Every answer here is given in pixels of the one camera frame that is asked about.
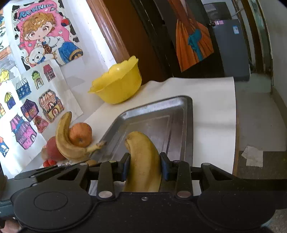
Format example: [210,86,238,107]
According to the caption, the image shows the metal baking tray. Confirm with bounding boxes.
[91,96,193,164]

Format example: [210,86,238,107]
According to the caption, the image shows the red cherry tomato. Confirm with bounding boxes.
[43,159,57,167]

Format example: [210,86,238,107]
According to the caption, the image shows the lady in orange dress painting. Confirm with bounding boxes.
[168,0,214,71]

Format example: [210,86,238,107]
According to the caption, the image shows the white paper on floor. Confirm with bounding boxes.
[241,146,264,167]

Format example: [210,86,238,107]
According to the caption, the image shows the curved ripe banana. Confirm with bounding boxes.
[55,111,106,162]

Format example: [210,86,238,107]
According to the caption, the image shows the dark grey washing machine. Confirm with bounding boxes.
[202,1,250,82]

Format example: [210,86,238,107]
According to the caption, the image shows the orange-red apple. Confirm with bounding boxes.
[69,122,92,148]

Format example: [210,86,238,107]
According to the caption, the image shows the colourful houses drawing sheet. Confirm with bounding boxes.
[1,60,83,176]

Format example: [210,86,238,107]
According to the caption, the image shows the dark red apple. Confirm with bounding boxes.
[46,136,66,162]

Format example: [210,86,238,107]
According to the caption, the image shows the anime girl poster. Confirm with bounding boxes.
[11,1,84,70]

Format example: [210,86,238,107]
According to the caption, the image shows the left human hand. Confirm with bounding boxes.
[1,218,21,233]

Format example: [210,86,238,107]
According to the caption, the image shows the yellow plastic bowl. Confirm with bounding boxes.
[89,56,142,104]

